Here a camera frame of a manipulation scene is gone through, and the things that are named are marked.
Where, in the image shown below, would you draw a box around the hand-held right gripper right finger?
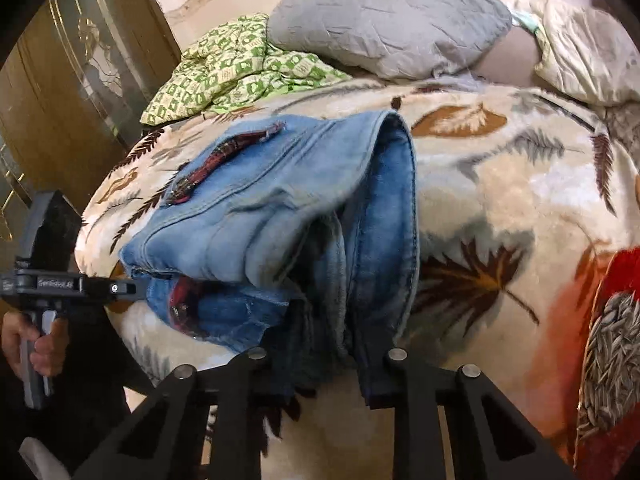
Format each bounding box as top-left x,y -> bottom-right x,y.
350,310 -> 576,480

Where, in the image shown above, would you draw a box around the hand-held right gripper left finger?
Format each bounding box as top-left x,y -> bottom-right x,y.
72,305 -> 313,480

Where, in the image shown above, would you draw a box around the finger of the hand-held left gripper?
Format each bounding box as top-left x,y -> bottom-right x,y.
81,277 -> 151,304

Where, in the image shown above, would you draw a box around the blue denim pants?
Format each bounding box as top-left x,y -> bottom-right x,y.
118,109 -> 420,401

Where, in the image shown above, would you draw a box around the person's left hand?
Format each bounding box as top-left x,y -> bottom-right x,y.
0,310 -> 69,378

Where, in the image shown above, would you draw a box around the person's dark clothing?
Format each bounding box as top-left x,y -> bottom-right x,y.
0,300 -> 153,480

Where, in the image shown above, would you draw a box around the wooden door with glass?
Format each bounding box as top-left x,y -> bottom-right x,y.
0,0 -> 183,261

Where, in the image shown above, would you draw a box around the white object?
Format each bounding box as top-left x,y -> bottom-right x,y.
19,436 -> 72,480

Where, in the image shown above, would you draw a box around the leaf-printed cream blanket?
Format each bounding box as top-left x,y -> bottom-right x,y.
80,77 -> 640,480

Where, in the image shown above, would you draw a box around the green patterned cloth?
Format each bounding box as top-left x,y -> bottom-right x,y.
140,12 -> 351,126

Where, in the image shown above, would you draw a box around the pale blue cloth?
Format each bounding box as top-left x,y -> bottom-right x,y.
432,71 -> 483,90

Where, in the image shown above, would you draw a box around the grey quilted pillow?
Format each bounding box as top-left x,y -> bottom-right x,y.
266,0 -> 543,86

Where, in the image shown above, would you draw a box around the light teal cloth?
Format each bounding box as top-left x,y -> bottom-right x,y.
510,9 -> 540,36

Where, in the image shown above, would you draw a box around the cream pillow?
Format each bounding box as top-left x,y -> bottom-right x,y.
530,0 -> 640,108

